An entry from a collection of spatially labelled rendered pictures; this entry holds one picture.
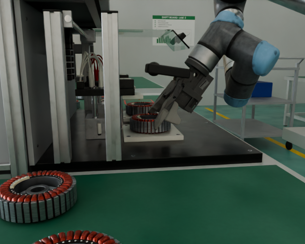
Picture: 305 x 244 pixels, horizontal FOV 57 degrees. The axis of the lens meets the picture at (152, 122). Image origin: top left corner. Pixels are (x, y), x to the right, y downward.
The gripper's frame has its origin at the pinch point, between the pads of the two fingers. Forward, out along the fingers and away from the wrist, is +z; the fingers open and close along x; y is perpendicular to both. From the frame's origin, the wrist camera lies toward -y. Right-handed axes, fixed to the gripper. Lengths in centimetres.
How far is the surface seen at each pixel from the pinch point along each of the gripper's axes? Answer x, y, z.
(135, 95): -2.9, -7.4, -4.1
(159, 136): -7.3, 2.7, 0.6
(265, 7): 532, 185, -293
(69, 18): -18.8, -27.5, -9.6
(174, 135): -6.9, 5.8, -1.7
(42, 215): -38.4, -13.3, 14.3
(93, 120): -3.7, -12.8, 7.0
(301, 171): 143, 174, -26
